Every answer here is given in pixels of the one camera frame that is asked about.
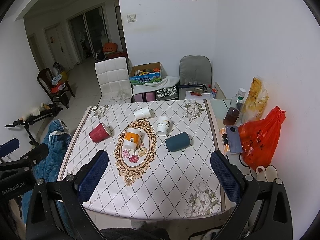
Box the dark teal cup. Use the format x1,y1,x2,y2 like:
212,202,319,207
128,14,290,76
165,132,190,152

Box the red paper cup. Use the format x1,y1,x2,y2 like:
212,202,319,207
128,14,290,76
89,122,111,144

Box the white orange paper cup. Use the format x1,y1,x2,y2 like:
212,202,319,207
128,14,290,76
123,128,140,150

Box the white paper cup far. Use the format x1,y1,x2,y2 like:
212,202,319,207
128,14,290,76
133,106,152,120

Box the white printed paper cup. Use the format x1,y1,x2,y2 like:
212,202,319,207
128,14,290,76
156,115,171,137

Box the blue denim cloth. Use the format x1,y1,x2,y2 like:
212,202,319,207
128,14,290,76
22,119,72,227

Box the black tripod stand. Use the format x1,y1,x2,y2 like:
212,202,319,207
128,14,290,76
4,103,63,146

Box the white enamel mug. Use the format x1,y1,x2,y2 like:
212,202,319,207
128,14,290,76
255,165,278,182

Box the black wooden chair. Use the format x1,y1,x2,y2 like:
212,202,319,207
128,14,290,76
36,68,75,109

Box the orange plastic bag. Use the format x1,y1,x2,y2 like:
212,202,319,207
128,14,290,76
238,106,286,170

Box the orange snack packet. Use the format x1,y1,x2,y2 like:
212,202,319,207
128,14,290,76
219,128,230,155

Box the white padded chair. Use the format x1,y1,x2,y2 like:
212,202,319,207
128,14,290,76
95,57,132,105

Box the brown liquid bottle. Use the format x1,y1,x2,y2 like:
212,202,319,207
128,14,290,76
223,106,242,126

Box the floral diamond pattern tablecloth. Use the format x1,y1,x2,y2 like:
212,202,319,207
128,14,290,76
59,100,227,220

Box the clear bottle white cap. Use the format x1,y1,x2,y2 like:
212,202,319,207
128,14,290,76
230,87,246,111

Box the yellow transparent plastic bag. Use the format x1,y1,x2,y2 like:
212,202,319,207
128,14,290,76
241,77,269,124

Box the cardboard box with items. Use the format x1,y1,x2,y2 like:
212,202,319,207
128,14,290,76
129,62,162,86

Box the grey cushioned chair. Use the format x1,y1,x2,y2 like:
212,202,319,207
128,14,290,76
177,55,212,100

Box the white wall switch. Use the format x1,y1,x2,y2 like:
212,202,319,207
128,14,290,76
127,14,136,23

